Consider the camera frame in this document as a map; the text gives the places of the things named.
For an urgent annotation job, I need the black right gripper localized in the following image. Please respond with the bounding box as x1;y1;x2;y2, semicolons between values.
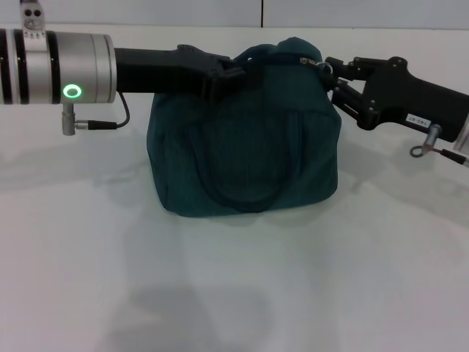
324;55;469;143

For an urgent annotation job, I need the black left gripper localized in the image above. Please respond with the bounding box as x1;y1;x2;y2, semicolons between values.
113;43;249;103

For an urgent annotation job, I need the metal zipper pull ring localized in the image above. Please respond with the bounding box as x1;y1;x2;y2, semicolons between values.
299;56;333;75

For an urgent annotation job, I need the dark teal insulated lunch bag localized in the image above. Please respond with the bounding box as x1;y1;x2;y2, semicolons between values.
146;35;342;219

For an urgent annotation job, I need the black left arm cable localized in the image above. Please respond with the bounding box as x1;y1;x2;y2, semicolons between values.
60;90;132;137

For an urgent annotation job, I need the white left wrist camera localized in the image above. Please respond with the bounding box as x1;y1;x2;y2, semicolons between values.
20;0;48;38

